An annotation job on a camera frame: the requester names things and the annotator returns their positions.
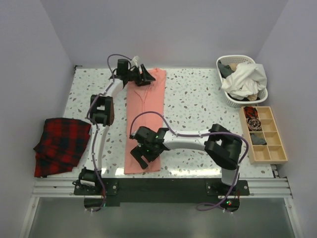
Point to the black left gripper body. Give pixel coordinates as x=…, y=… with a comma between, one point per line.
x=134, y=75

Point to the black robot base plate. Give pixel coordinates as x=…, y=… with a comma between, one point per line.
x=158, y=190

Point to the red patterned rolled item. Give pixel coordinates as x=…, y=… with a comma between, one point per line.
x=251, y=112

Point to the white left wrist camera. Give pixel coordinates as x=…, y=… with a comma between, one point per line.
x=135, y=61

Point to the white perforated laundry basket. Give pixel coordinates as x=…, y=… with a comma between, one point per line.
x=247, y=85

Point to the wooden compartment tray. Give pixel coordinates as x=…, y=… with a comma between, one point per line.
x=273, y=153

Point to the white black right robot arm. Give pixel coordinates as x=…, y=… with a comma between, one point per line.
x=222, y=146

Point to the white garment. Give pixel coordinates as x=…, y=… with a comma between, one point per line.
x=245, y=79

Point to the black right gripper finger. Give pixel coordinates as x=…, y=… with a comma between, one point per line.
x=136, y=152
x=152, y=154

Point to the black white patterned rolled item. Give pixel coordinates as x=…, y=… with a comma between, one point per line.
x=254, y=124

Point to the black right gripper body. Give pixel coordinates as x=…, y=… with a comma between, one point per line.
x=145, y=148

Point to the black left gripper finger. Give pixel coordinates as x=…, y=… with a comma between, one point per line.
x=145, y=75
x=139, y=81

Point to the red black plaid shirt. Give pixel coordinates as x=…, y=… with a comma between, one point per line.
x=61, y=146

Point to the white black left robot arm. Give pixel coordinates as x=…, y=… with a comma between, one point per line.
x=101, y=115

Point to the dark grey folded sock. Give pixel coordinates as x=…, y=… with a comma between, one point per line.
x=256, y=140

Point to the dark grey garment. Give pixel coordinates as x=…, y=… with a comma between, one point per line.
x=225, y=70

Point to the pink t shirt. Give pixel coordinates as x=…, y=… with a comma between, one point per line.
x=142, y=99

